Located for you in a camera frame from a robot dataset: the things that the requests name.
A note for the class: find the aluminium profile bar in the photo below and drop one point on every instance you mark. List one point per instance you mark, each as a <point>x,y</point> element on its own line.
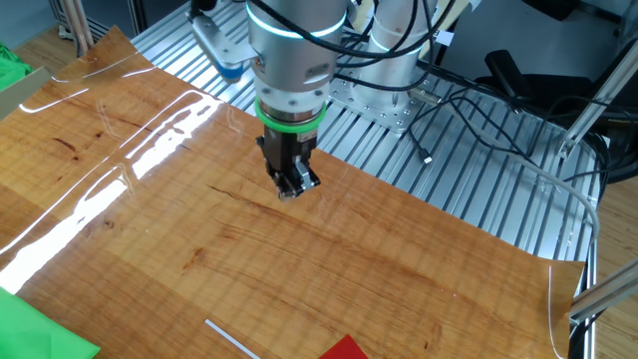
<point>608,294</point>

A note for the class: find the brown cardboard box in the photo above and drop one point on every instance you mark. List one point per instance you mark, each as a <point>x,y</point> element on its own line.
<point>20,95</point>

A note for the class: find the slanted aluminium profile post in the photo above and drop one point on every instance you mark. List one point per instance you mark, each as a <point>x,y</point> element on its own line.
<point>593,109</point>

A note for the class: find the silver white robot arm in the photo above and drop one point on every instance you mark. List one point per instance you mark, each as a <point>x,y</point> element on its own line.
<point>294,50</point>

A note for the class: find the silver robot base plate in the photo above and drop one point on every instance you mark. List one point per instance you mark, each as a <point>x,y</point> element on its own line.
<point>379,112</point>

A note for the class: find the black office chair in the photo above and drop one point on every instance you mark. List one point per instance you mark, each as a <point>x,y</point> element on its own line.
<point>548,90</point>

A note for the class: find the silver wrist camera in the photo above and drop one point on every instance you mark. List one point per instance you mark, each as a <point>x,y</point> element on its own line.
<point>219,50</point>

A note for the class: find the crumpled green cloth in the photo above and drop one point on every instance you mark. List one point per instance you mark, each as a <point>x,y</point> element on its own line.
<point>10,67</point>

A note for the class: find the green cloth on rollers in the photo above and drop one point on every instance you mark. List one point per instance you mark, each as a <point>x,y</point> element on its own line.
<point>30,334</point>

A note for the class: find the white label tag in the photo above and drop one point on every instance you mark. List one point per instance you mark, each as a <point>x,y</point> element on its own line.
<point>444,38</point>

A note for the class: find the copper coloured frame post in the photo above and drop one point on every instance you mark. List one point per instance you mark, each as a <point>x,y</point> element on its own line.
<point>80,25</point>

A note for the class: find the wood grain table mat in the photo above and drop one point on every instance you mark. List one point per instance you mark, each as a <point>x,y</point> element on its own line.
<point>299,259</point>

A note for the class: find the red flag with white stick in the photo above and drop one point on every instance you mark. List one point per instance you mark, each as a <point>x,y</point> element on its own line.
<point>344,350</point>

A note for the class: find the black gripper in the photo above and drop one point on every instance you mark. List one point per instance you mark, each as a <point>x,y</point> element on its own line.
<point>286,149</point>

